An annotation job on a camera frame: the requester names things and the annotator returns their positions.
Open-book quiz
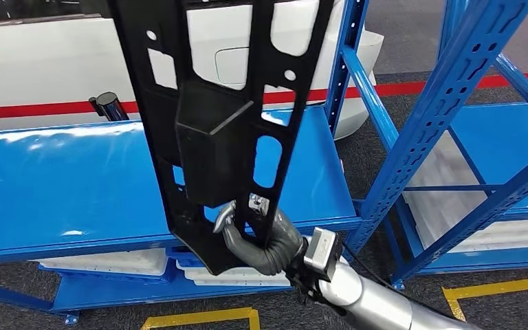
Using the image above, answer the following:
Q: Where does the yellow floor tape square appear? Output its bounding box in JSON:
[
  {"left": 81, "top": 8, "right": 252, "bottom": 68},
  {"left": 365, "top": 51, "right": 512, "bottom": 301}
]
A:
[{"left": 441, "top": 274, "right": 528, "bottom": 322}]

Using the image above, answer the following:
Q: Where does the blue metal shelf rack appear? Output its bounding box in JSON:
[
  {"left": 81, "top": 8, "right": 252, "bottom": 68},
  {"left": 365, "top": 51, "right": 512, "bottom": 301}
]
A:
[
  {"left": 0, "top": 0, "right": 528, "bottom": 327},
  {"left": 389, "top": 0, "right": 528, "bottom": 292}
]

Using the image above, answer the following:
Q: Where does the white plastic crate stack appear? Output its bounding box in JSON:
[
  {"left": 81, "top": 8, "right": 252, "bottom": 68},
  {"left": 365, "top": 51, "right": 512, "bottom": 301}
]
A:
[{"left": 402, "top": 131, "right": 528, "bottom": 254}]

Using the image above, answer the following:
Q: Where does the red barrier belt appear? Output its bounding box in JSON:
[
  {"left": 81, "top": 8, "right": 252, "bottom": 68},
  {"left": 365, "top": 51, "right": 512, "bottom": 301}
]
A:
[{"left": 0, "top": 70, "right": 528, "bottom": 122}]

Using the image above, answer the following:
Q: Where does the blue plastic crate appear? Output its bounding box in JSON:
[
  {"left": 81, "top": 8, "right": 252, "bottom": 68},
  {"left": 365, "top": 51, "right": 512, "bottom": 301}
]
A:
[{"left": 165, "top": 245, "right": 193, "bottom": 270}]

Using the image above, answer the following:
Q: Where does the white vehicle body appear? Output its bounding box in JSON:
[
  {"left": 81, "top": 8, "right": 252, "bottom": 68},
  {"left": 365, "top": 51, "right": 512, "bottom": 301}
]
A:
[{"left": 0, "top": 0, "right": 386, "bottom": 141}]

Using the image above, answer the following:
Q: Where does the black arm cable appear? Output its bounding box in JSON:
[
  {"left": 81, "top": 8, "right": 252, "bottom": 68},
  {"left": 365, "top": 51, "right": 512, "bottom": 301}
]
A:
[{"left": 341, "top": 241, "right": 433, "bottom": 311}]

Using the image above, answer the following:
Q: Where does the black stanchion post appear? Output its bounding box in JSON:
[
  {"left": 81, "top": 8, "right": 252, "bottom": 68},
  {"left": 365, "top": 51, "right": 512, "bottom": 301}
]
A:
[{"left": 88, "top": 91, "right": 131, "bottom": 123}]

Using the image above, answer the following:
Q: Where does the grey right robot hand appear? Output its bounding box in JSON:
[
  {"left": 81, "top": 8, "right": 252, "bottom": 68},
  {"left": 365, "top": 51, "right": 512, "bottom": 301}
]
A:
[{"left": 212, "top": 200, "right": 274, "bottom": 277}]

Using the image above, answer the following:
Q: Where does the long black plastic frame part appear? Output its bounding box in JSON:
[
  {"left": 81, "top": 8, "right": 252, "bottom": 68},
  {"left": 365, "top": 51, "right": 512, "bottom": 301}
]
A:
[{"left": 107, "top": 0, "right": 336, "bottom": 276}]

